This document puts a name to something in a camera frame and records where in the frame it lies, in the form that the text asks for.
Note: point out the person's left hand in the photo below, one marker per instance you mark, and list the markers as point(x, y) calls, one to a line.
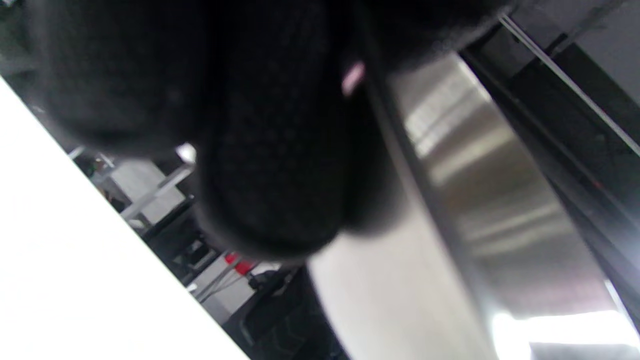
point(250, 100)

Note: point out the stainless steel bowl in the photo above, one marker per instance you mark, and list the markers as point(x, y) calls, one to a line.
point(480, 200)

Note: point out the red box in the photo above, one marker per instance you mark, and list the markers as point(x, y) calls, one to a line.
point(240, 264)

